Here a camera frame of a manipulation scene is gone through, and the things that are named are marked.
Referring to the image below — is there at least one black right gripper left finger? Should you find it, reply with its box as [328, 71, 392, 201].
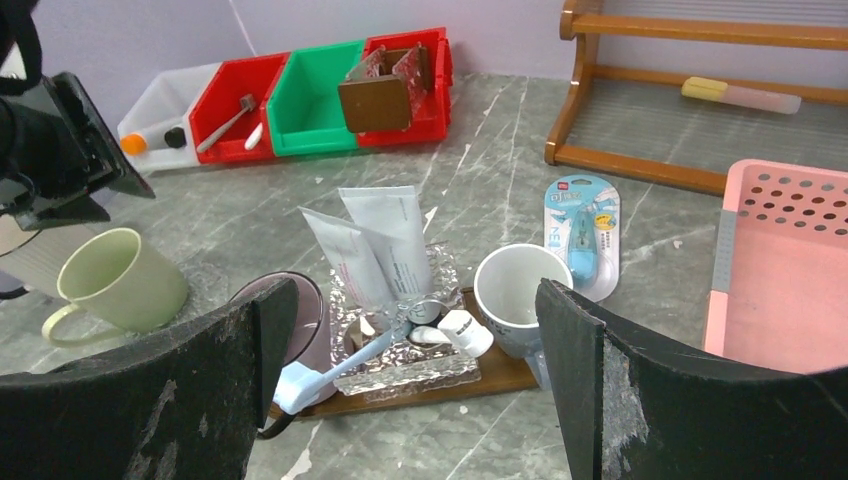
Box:
[1, 280, 299, 479]

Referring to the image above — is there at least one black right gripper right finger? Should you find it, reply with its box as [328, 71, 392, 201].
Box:
[535, 279, 847, 479]

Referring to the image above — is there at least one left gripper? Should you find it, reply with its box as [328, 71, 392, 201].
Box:
[1, 72, 155, 231]

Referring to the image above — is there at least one white enamel mug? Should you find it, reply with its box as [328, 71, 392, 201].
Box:
[1, 215, 97, 298]

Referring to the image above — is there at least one blue toothbrush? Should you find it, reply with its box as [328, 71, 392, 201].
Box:
[272, 321, 412, 415]

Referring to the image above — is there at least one purple mug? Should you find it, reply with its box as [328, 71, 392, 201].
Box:
[227, 271, 331, 440]

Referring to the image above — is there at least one pale green mug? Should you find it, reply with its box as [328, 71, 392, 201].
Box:
[41, 227, 189, 348]

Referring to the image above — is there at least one grey-blue mug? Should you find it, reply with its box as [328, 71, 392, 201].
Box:
[473, 243, 573, 390]

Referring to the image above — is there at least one toothpaste tube red cap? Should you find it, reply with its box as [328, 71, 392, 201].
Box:
[299, 207, 395, 311]

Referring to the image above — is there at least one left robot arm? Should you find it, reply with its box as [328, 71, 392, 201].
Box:
[1, 1, 155, 231]

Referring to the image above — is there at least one toothpaste tube orange cap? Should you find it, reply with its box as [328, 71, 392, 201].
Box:
[119, 130, 167, 156]

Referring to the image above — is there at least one oval dark wooden tray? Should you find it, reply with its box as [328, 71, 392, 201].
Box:
[268, 286, 541, 422]

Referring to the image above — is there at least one cream toothbrush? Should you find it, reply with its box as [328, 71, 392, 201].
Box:
[244, 123, 264, 151]

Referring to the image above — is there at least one grey toothbrush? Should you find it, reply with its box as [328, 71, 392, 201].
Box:
[195, 94, 257, 154]

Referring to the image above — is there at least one red bin with toothbrushes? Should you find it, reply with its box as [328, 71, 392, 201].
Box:
[189, 52, 290, 164]

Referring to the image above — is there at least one pink plastic basket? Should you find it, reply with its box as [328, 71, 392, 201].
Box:
[703, 159, 847, 373]

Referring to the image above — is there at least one green plastic bin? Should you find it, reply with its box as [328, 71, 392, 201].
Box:
[266, 39, 365, 157]

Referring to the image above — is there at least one wooden shelf rack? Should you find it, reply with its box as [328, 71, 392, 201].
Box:
[544, 1, 847, 195]

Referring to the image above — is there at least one yellow pink marker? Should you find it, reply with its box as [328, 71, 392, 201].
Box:
[681, 77, 802, 115]

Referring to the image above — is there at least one brown wooden block holder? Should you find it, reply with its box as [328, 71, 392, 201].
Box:
[338, 43, 433, 134]

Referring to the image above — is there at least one red bin with holder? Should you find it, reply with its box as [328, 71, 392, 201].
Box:
[357, 26, 453, 148]

